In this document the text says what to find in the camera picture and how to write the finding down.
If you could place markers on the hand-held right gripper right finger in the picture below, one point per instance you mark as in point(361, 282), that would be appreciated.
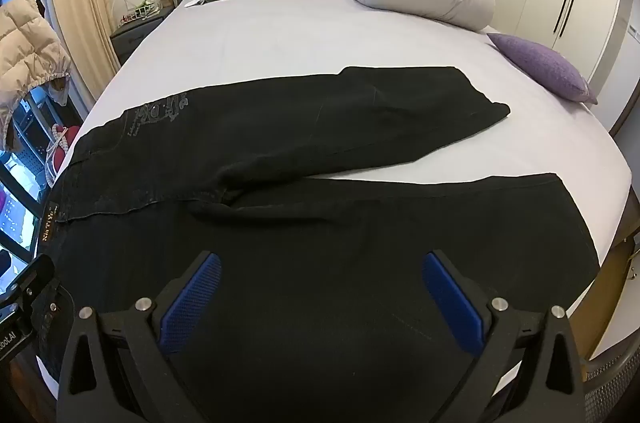
point(450, 303)

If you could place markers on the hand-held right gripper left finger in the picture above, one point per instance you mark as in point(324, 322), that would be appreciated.
point(192, 298)

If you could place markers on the black pants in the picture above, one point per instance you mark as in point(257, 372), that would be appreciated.
point(300, 128)

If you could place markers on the glass window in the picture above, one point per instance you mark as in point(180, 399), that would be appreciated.
point(20, 183)

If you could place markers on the red cloth item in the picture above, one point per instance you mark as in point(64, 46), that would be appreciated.
point(65, 148)

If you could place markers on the beige puffer jacket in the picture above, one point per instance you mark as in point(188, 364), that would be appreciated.
point(27, 48)

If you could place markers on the purple pillow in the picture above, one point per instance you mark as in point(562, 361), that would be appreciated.
point(542, 63)

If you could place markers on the dark nightstand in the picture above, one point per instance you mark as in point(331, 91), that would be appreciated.
point(132, 38)

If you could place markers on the bed with grey headboard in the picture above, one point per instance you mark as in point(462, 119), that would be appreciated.
point(300, 33)

